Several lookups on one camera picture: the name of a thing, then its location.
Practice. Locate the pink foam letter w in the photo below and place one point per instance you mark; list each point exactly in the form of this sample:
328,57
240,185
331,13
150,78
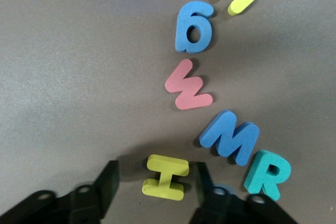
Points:
189,87

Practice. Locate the brown table cover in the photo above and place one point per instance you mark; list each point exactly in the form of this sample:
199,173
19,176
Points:
78,77

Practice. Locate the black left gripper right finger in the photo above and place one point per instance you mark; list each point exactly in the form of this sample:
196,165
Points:
223,208

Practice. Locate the blue foam capital M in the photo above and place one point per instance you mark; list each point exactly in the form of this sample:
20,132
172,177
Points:
225,134

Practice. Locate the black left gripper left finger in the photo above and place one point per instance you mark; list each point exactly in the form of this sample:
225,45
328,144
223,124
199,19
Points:
86,203

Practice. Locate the blue foam letter g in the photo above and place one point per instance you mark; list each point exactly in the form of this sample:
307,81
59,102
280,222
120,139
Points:
183,24

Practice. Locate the teal foam letter R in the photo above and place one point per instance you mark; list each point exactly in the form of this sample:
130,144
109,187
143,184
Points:
260,174

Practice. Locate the yellow foam letter H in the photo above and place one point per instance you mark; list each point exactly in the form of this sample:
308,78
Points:
166,178

